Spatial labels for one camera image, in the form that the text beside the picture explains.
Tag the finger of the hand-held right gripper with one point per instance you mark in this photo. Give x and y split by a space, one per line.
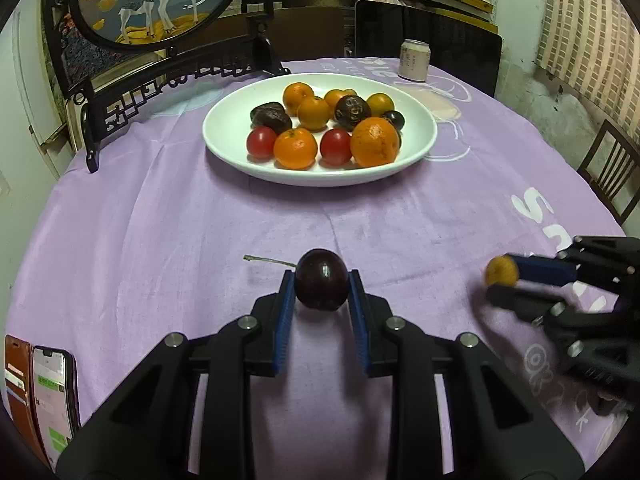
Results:
520 300
545 269

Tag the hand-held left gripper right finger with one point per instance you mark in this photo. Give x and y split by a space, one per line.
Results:
361 330

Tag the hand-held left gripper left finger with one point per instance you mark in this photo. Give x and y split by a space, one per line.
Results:
284 322

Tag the long stemmed dark cherry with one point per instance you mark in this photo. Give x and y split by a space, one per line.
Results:
321 282

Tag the small mandarin orange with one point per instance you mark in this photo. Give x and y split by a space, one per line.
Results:
297 94
334 97
295 149

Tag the red cherry tomato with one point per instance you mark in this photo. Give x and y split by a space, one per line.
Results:
261 142
335 146

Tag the large textured orange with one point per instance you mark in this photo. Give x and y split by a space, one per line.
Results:
375 141

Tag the white oval plate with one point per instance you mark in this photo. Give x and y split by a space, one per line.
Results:
225 130

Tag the smooth yellow orange fruit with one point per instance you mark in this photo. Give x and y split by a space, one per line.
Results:
314 114

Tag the dark wooden chair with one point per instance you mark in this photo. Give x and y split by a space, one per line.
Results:
607 170

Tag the purple printed blanket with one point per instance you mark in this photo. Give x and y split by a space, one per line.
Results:
150 235

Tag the yellow tomato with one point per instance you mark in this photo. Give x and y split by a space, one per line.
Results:
380 103

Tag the black smartphone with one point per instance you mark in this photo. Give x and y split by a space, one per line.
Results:
55 400

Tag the pale drink can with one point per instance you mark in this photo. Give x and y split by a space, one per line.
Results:
414 60

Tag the black chair back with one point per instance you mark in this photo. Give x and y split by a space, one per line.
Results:
450 35

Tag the brown leather wallet case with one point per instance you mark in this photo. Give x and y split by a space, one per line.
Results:
17 390

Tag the brown wooden cabinet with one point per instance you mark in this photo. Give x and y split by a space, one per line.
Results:
310 35

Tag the round deer picture screen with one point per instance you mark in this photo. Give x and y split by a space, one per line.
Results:
150 0

